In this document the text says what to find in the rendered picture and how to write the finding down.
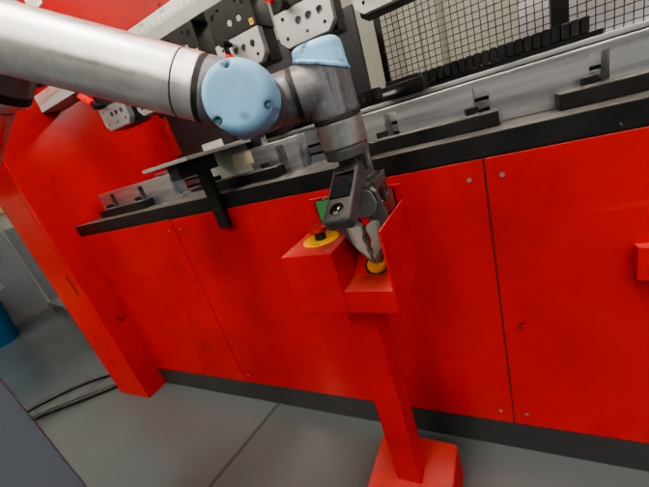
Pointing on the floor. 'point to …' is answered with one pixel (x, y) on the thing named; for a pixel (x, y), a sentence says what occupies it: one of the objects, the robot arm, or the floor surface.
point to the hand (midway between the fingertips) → (374, 258)
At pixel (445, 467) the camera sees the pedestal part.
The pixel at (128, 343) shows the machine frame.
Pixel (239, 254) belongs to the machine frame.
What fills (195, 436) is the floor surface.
